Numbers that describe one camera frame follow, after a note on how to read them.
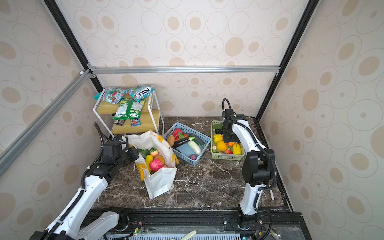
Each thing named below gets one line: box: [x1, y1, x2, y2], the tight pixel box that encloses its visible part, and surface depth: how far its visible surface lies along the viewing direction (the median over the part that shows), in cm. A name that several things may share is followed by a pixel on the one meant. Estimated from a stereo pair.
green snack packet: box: [113, 98, 146, 121], surface depth 76 cm
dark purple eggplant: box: [173, 138, 191, 148], surface depth 102 cm
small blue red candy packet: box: [130, 118, 142, 127], surface depth 96 cm
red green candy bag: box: [94, 87, 125, 105], surface depth 84 cm
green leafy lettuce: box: [138, 149, 150, 156], surface depth 94 cm
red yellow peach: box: [149, 147, 159, 158], surface depth 93 cm
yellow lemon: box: [216, 140, 228, 152], surface depth 99 cm
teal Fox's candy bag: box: [124, 84, 156, 102], surface depth 83 cm
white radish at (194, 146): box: [188, 136, 202, 155], surface depth 101 cm
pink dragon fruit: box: [149, 158, 163, 172], surface depth 81 cm
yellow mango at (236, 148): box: [232, 143, 242, 155], surface depth 98 cm
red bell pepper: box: [172, 128, 183, 140], surface depth 108 cm
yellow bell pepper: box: [213, 134, 223, 144], surface depth 104 cm
